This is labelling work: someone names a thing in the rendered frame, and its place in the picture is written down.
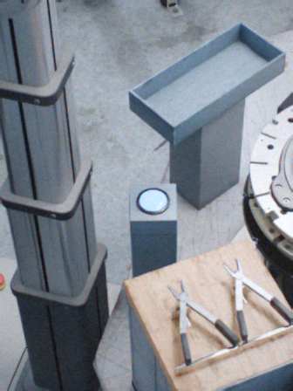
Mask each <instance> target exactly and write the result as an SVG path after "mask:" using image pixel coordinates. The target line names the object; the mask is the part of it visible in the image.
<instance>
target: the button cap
mask: <svg viewBox="0 0 293 391"><path fill-rule="evenodd" d="M166 205H167V198H166V196H165V195H164V194H163V193H161V192H160V191H157V190H149V191H147V192H145V193H144V194H143V195H142V196H141V197H140V206H141V207H142V208H143V209H146V210H149V211H157V210H160V209H163V208H164V207H165V206H166Z"/></svg>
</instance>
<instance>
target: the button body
mask: <svg viewBox="0 0 293 391"><path fill-rule="evenodd" d="M148 188H159V189H163V190H164V191H166V192H167V193H168V195H169V197H170V206H169V208H168V209H167V210H166V211H165V212H164V213H162V214H159V215H156V216H150V215H147V214H145V213H143V212H141V211H140V210H139V209H138V207H137V204H136V198H137V196H138V194H139V193H140V192H141V191H142V190H144V189H148ZM130 232H131V250H132V267H133V278H136V277H138V276H141V275H144V274H147V273H148V272H151V271H155V270H158V269H159V268H162V267H165V266H169V265H172V264H176V263H177V198H176V183H155V184H130Z"/></svg>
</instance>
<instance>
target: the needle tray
mask: <svg viewBox="0 0 293 391"><path fill-rule="evenodd" d="M285 57H286V52H285V51H282V50H281V49H280V48H278V47H277V46H275V45H274V44H272V43H271V42H270V41H268V39H267V38H265V37H264V36H263V35H260V34H258V33H257V32H256V31H254V30H252V29H251V28H250V27H249V26H248V25H246V24H245V23H244V22H243V21H241V20H240V21H238V22H237V23H235V24H234V25H232V26H231V27H229V28H227V29H226V30H225V31H223V32H221V33H220V34H218V35H216V36H214V37H213V38H211V39H209V40H208V41H207V42H205V43H204V44H202V45H201V46H199V47H198V48H196V49H193V50H192V51H190V52H188V53H187V54H186V55H185V56H183V57H181V58H179V59H178V60H176V61H174V62H173V63H172V64H171V65H168V66H166V67H165V68H163V69H161V70H160V71H158V72H156V73H155V74H154V75H153V76H152V77H150V78H148V79H146V80H145V81H141V82H140V83H139V84H138V85H136V86H135V87H133V88H132V89H130V90H129V107H130V108H129V109H130V110H131V111H132V112H133V113H135V114H136V115H137V116H138V117H140V118H141V119H142V120H143V121H145V122H146V123H147V125H148V126H150V127H151V128H152V129H153V130H154V131H156V132H157V133H158V134H160V135H161V136H162V137H163V138H165V139H166V140H167V141H168V142H170V183H176V192H177V193H178V194H179V195H181V196H182V197H183V198H185V199H187V201H188V202H189V203H190V204H192V205H193V206H194V207H195V208H196V209H197V210H199V211H200V210H202V209H204V207H205V206H207V205H208V204H210V203H211V202H212V201H213V200H215V199H216V198H219V197H220V196H221V195H222V194H224V193H225V192H227V191H228V190H229V189H231V188H233V187H234V186H235V185H236V184H237V183H238V182H239V174H240V163H241V152H242V132H243V122H244V112H245V100H246V98H247V97H248V96H250V95H251V94H253V93H254V92H255V91H257V90H258V89H260V88H261V87H263V86H265V85H266V84H268V83H269V82H270V81H272V80H273V79H275V78H277V77H278V76H280V75H281V74H283V73H284V64H285Z"/></svg>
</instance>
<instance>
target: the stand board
mask: <svg viewBox="0 0 293 391"><path fill-rule="evenodd" d="M236 259H238V262H239V264H240V266H241V267H242V271H243V276H244V277H246V278H247V279H249V280H250V281H253V283H255V284H256V285H258V286H260V287H261V288H262V289H264V290H265V291H266V292H267V293H269V295H271V296H272V297H276V298H278V299H279V300H280V301H281V302H282V303H283V304H284V305H285V307H286V308H287V309H288V310H289V311H290V312H292V310H291V309H290V306H289V305H288V303H287V301H286V300H285V297H284V296H283V294H282V293H281V291H280V289H279V288H278V286H277V284H276V282H275V281H274V280H273V278H272V277H271V276H270V274H269V270H268V268H267V267H266V265H265V264H264V263H263V261H262V260H261V258H260V257H259V255H258V253H257V252H256V249H254V245H253V244H252V243H251V241H250V240H249V238H248V237H247V238H244V239H242V240H239V241H237V242H235V243H232V244H228V245H225V246H223V247H221V248H219V249H213V250H210V251H207V252H204V253H202V254H200V255H198V256H195V257H191V258H188V259H186V260H184V261H181V262H179V263H176V264H172V265H169V266H165V267H162V268H159V269H158V270H155V271H151V272H148V273H147V274H144V275H141V276H138V277H136V278H133V279H130V280H127V281H125V282H124V292H125V294H126V296H127V298H128V299H129V301H130V303H131V305H132V307H133V310H134V312H135V316H136V317H137V319H138V321H139V323H140V325H141V327H142V329H143V331H144V332H145V334H146V336H147V338H148V341H149V343H150V345H151V347H152V348H153V352H154V354H155V356H156V358H157V360H158V362H159V363H160V365H161V367H162V369H163V371H164V374H165V376H166V377H167V379H168V381H169V385H170V387H171V389H172V390H173V391H214V390H216V389H218V388H222V387H224V386H227V385H228V384H231V383H233V382H235V381H238V380H241V379H243V378H246V377H250V376H252V375H254V374H258V373H260V372H262V371H265V370H267V369H269V368H272V367H275V366H277V365H280V364H283V363H284V362H286V361H288V360H293V332H291V333H287V334H284V335H283V336H281V337H278V338H275V339H273V340H270V341H268V342H265V343H263V344H261V345H259V346H252V347H251V348H248V349H246V350H243V351H241V352H239V353H238V351H237V353H236V354H233V355H230V356H228V357H226V358H224V359H221V360H218V361H216V362H214V363H208V364H207V365H204V366H202V367H198V368H196V369H194V370H191V371H189V372H186V373H185V374H181V375H179V376H176V377H174V368H175V367H179V366H181V365H184V364H186V363H185V359H184V355H183V351H182V347H181V317H179V318H178V319H173V320H171V319H170V310H173V309H175V308H177V307H180V306H181V303H180V302H179V300H177V299H175V298H174V296H173V294H172V293H171V292H170V291H169V289H168V287H167V285H170V286H171V287H172V288H173V289H174V290H175V291H176V292H177V293H178V294H179V295H180V293H181V292H182V290H181V283H180V281H181V280H182V281H183V283H184V285H185V286H186V289H187V297H188V298H189V299H192V300H193V301H194V302H195V303H196V304H198V305H200V306H201V307H202V308H203V309H204V310H206V311H207V312H209V313H210V314H212V315H214V316H216V318H218V319H220V320H221V321H222V322H223V323H224V324H225V325H226V326H227V327H228V328H229V329H230V330H231V331H233V332H234V333H235V335H236V336H237V337H238V338H239V342H238V344H240V343H242V342H245V341H242V339H241V335H240V332H239V329H238V325H237V321H236V298H232V296H231V295H232V287H235V286H236V281H235V279H232V277H231V276H230V275H229V273H228V272H227V271H226V269H225V268H224V267H223V265H222V264H225V265H227V266H228V267H229V268H230V269H231V270H232V271H233V272H234V273H235V271H237V265H236V262H235V260H236ZM242 295H243V297H244V298H245V299H246V300H247V301H248V303H246V304H245V302H244V301H243V300H242V310H243V314H244V318H245V321H246V326H247V329H248V332H249V338H248V340H252V339H253V338H255V337H257V336H260V335H263V334H265V333H268V332H270V331H273V330H277V329H280V328H282V327H285V326H287V325H288V323H287V322H286V321H285V320H284V318H283V317H282V316H281V315H280V314H279V313H277V312H276V311H275V310H274V309H273V308H272V307H271V306H270V305H269V302H268V301H267V300H266V299H264V298H261V297H260V296H258V295H257V294H255V293H254V292H253V291H252V292H248V293H245V294H242ZM292 313H293V312H292ZM186 316H187V319H188V320H189V322H190V324H191V326H188V324H187V322H186V334H187V342H188V346H189V349H190V353H191V358H192V362H193V361H195V360H198V359H201V358H203V357H205V356H208V355H210V354H212V353H216V352H219V351H221V350H222V349H225V348H228V347H230V346H232V345H231V344H230V343H229V342H228V341H227V340H226V339H225V338H224V337H223V336H222V335H221V334H220V333H219V331H217V330H216V329H215V326H214V325H213V324H211V323H210V322H209V321H207V320H206V319H204V318H203V317H202V316H201V315H199V314H198V313H196V312H195V311H193V310H192V313H191V314H188V315H186Z"/></svg>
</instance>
